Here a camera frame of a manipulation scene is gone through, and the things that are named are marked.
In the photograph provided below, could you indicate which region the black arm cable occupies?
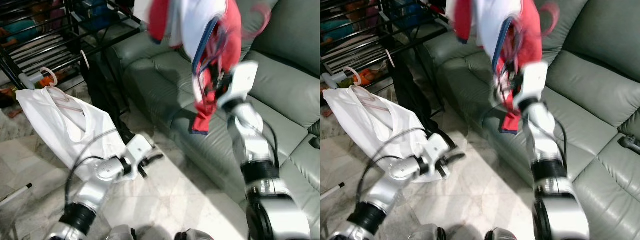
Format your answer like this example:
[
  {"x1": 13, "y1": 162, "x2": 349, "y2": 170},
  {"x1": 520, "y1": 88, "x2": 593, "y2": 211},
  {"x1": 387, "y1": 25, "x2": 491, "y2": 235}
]
[
  {"x1": 260, "y1": 117, "x2": 281, "y2": 171},
  {"x1": 65, "y1": 128, "x2": 126, "y2": 207},
  {"x1": 550, "y1": 117, "x2": 568, "y2": 166},
  {"x1": 367, "y1": 127, "x2": 426, "y2": 201}
]

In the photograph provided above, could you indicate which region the silver left robot leg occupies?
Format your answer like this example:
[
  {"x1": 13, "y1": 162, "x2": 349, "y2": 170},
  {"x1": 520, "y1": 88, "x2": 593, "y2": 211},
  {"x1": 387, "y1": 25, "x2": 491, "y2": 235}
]
[
  {"x1": 106, "y1": 225, "x2": 135, "y2": 240},
  {"x1": 407, "y1": 223, "x2": 447, "y2": 240}
]

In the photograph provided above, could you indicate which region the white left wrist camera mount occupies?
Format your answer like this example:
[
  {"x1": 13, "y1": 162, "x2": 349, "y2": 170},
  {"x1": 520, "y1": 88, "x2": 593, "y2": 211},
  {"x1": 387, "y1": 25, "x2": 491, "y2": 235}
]
[
  {"x1": 424, "y1": 133, "x2": 453, "y2": 171},
  {"x1": 125, "y1": 133, "x2": 156, "y2": 170}
]

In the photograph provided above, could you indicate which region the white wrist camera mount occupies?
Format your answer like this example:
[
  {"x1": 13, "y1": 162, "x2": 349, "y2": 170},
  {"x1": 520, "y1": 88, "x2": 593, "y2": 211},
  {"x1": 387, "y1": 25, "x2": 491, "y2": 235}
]
[
  {"x1": 515, "y1": 61, "x2": 550, "y2": 108},
  {"x1": 125, "y1": 133, "x2": 156, "y2": 170},
  {"x1": 218, "y1": 61, "x2": 260, "y2": 109},
  {"x1": 424, "y1": 133, "x2": 453, "y2": 171}
]

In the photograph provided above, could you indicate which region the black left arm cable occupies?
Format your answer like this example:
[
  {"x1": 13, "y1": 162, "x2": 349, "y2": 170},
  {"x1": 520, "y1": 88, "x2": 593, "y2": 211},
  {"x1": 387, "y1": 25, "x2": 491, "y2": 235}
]
[
  {"x1": 65, "y1": 128, "x2": 126, "y2": 207},
  {"x1": 367, "y1": 127, "x2": 426, "y2": 201}
]

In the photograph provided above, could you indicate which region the black garment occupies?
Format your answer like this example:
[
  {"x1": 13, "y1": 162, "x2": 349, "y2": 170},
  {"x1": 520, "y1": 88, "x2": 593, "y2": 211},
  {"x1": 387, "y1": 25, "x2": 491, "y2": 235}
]
[
  {"x1": 387, "y1": 49, "x2": 457, "y2": 151},
  {"x1": 79, "y1": 49, "x2": 135, "y2": 147}
]

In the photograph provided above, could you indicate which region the silver robot leg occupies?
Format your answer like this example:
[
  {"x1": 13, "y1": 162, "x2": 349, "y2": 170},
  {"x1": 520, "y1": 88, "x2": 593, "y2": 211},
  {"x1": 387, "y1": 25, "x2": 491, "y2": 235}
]
[
  {"x1": 106, "y1": 225, "x2": 135, "y2": 240},
  {"x1": 407, "y1": 223, "x2": 447, "y2": 240},
  {"x1": 484, "y1": 227, "x2": 518, "y2": 240},
  {"x1": 174, "y1": 228, "x2": 217, "y2": 240}
]

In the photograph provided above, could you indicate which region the blue bag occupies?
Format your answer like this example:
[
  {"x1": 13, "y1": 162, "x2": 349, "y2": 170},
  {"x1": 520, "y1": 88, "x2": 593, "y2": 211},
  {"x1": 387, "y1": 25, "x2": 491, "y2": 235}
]
[
  {"x1": 395, "y1": 0, "x2": 426, "y2": 21},
  {"x1": 82, "y1": 0, "x2": 113, "y2": 21}
]

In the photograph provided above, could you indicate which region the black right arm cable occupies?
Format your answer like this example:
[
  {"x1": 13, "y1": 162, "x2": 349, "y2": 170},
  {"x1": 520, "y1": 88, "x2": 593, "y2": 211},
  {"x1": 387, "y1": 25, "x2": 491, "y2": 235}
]
[
  {"x1": 260, "y1": 117, "x2": 281, "y2": 171},
  {"x1": 550, "y1": 117, "x2": 568, "y2": 166}
]

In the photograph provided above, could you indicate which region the red garment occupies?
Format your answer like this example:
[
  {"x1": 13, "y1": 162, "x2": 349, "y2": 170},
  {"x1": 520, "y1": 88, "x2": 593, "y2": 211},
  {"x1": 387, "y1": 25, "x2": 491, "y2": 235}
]
[
  {"x1": 452, "y1": 0, "x2": 546, "y2": 135},
  {"x1": 146, "y1": 0, "x2": 244, "y2": 137}
]

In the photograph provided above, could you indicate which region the grey green leather sofa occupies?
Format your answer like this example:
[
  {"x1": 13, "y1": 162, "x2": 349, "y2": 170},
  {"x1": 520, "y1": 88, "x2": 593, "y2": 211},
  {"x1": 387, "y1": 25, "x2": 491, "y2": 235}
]
[
  {"x1": 112, "y1": 0, "x2": 320, "y2": 240},
  {"x1": 422, "y1": 0, "x2": 640, "y2": 240}
]

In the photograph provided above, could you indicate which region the white pole black tip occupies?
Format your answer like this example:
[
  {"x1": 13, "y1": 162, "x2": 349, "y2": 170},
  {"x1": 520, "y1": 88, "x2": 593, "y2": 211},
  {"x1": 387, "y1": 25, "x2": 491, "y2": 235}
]
[
  {"x1": 320, "y1": 182, "x2": 347, "y2": 202},
  {"x1": 0, "y1": 183, "x2": 34, "y2": 207}
]

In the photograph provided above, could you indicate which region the white garment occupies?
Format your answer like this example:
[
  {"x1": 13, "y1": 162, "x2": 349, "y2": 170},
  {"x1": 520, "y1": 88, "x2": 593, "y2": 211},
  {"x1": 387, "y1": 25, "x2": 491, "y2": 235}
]
[
  {"x1": 322, "y1": 86, "x2": 448, "y2": 183},
  {"x1": 15, "y1": 86, "x2": 132, "y2": 183}
]

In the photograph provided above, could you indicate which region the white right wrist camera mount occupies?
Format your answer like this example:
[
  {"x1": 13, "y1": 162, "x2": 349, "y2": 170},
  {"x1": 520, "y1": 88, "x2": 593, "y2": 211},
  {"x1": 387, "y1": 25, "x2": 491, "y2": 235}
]
[
  {"x1": 515, "y1": 61, "x2": 550, "y2": 108},
  {"x1": 218, "y1": 61, "x2": 260, "y2": 109}
]

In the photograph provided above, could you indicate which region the black metal drying rack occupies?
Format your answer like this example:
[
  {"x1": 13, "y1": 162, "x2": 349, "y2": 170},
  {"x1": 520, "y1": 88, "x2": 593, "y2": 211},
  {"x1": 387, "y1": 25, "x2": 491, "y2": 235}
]
[
  {"x1": 320, "y1": 0, "x2": 448, "y2": 118},
  {"x1": 0, "y1": 0, "x2": 147, "y2": 117}
]

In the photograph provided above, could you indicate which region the silver right robot leg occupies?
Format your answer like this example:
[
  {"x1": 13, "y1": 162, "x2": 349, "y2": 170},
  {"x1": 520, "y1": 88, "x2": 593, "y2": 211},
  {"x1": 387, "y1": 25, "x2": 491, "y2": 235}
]
[
  {"x1": 174, "y1": 228, "x2": 217, "y2": 240},
  {"x1": 484, "y1": 227, "x2": 518, "y2": 240}
]

